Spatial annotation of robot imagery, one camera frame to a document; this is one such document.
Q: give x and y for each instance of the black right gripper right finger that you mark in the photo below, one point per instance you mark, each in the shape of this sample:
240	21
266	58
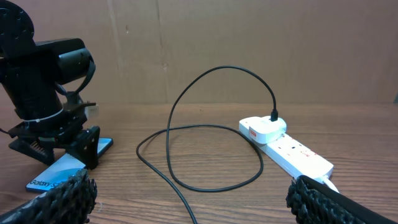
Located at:
313	203

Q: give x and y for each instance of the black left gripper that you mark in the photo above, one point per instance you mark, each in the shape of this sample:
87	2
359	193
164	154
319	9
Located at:
65	127

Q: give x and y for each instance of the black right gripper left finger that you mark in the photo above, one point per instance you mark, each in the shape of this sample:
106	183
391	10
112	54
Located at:
69	202

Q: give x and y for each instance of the blue Galaxy smartphone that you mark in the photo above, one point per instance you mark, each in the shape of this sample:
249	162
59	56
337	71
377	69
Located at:
55	174

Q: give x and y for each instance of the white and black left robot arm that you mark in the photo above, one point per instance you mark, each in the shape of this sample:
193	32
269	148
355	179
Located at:
44	80

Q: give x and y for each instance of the white charger plug adapter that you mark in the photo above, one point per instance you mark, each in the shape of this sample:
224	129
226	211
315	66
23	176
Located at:
262	130

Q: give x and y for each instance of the white power strip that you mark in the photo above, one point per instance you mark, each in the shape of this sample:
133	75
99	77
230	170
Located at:
295	158

